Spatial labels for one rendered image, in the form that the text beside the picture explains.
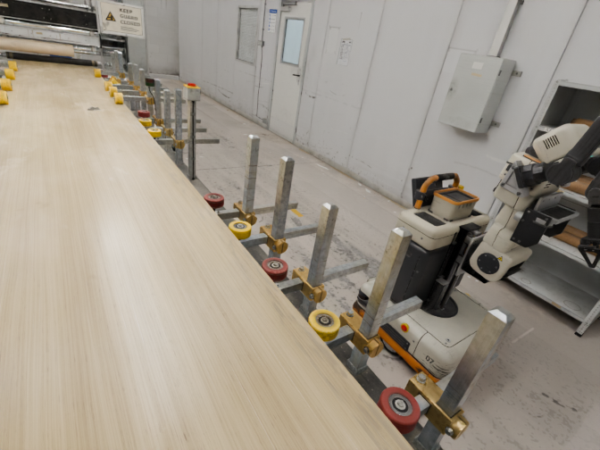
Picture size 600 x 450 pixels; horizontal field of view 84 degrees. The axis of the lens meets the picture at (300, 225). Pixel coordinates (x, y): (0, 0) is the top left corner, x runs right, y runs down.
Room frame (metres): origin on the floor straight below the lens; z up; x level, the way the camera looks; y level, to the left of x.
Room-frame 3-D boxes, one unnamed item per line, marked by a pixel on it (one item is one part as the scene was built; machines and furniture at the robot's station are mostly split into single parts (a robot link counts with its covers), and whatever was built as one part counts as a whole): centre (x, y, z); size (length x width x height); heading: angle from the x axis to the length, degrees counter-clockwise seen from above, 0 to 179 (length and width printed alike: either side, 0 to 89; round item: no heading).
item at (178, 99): (2.06, 0.85, 0.92); 0.04 x 0.04 x 0.48; 38
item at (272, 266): (0.83, 0.05, 0.85); 0.08 x 0.08 x 0.11
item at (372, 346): (0.70, -0.22, 0.82); 0.14 x 0.06 x 0.05; 38
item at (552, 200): (1.39, -1.05, 0.99); 0.28 x 0.16 x 0.22; 129
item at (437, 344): (1.62, -0.87, 0.16); 0.67 x 0.64 x 0.25; 39
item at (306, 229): (1.15, 0.05, 0.83); 0.43 x 0.03 x 0.04; 128
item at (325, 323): (0.63, -0.10, 0.85); 0.08 x 0.08 x 0.11
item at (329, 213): (0.88, -0.08, 0.87); 0.04 x 0.04 x 0.48; 38
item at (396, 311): (0.75, -0.26, 0.81); 0.43 x 0.03 x 0.04; 128
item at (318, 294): (0.90, -0.06, 0.80); 0.14 x 0.06 x 0.05; 38
